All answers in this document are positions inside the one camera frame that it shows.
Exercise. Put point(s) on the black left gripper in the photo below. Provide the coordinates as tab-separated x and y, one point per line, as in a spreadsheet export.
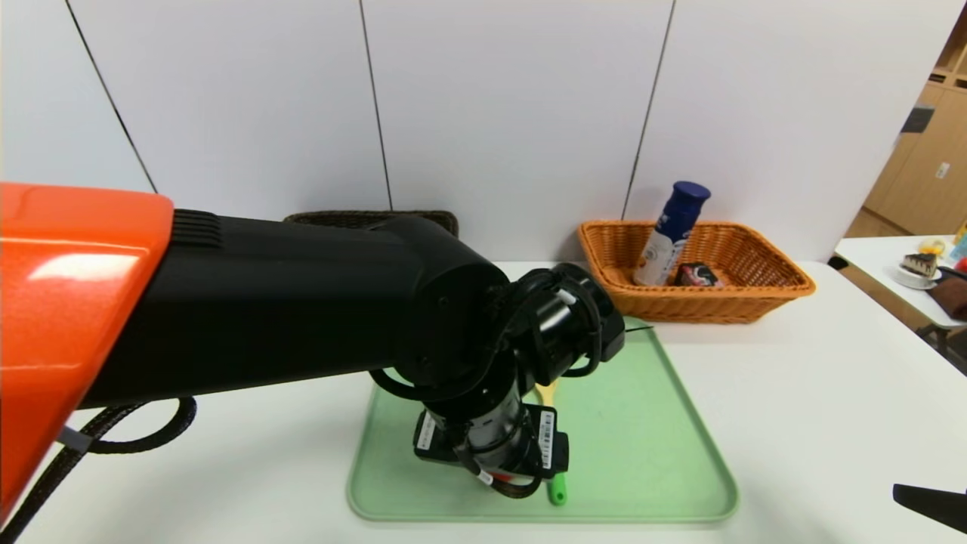
549	440

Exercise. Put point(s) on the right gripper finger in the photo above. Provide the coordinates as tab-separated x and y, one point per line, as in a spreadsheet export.
937	506

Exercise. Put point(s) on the black drink carton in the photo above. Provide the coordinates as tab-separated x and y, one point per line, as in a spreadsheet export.
696	274

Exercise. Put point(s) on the blue and white drink bottle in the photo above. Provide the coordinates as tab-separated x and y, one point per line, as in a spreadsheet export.
676	219

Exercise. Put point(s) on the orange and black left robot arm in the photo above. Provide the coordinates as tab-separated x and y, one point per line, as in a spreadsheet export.
302	302

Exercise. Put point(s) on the orange wicker basket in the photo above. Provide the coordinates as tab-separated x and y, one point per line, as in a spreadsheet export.
718	306

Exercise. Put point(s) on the dark brown wicker basket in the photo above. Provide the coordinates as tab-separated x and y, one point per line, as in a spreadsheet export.
423	219

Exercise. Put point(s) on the light green plastic tray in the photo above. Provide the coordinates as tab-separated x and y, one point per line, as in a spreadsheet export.
642	453

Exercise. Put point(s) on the brown cloth pouch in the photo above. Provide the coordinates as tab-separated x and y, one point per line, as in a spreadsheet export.
950	296

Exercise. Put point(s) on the white plate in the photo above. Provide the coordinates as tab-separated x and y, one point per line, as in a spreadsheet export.
910	282

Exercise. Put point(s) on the cake slice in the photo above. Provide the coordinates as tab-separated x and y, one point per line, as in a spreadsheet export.
919	264

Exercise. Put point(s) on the white side table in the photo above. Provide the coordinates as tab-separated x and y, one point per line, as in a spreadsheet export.
869	264

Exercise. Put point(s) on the teal box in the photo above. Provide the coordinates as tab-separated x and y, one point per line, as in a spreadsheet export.
959	248

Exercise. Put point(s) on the wooden cabinet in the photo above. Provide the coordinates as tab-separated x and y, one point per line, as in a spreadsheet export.
922	174

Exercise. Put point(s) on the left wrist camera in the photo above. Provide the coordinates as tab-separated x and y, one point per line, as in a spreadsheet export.
574	332

